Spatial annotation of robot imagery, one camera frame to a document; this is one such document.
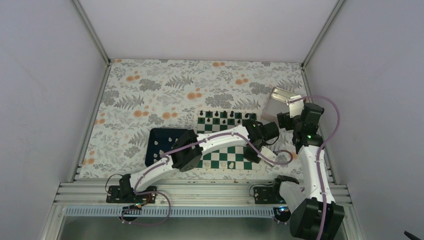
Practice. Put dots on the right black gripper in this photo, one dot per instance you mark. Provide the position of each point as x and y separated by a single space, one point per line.
283 119

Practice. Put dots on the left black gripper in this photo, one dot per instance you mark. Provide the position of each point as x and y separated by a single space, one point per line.
248 156

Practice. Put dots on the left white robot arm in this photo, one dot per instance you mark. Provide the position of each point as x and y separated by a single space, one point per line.
140 181

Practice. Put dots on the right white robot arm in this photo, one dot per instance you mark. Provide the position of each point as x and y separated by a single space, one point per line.
314 212

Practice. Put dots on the green white chess board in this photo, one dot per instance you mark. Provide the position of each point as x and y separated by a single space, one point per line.
224 148

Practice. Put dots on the black chess pieces row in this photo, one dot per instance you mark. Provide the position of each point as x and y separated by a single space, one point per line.
223 117

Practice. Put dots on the silver metal tin box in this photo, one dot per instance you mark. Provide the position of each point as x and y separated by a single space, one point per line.
276 103

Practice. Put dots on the dark blue plastic tray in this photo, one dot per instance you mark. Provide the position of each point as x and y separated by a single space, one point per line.
163 140

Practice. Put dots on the floral patterned table mat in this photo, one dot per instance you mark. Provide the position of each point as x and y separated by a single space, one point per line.
143 94

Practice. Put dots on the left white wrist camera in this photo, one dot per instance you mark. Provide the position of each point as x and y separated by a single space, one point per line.
267 155

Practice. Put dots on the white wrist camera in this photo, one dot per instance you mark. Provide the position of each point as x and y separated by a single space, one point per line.
295 105
267 155

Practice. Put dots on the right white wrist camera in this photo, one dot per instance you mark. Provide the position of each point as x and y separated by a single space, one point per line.
295 105

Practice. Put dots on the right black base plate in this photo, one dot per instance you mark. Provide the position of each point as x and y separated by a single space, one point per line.
266 195

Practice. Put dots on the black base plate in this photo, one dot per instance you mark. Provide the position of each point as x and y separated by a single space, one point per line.
266 195
115 194

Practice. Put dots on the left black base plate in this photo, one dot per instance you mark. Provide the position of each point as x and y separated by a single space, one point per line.
115 194

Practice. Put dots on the aluminium rail frame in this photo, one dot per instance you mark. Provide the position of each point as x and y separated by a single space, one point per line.
177 198

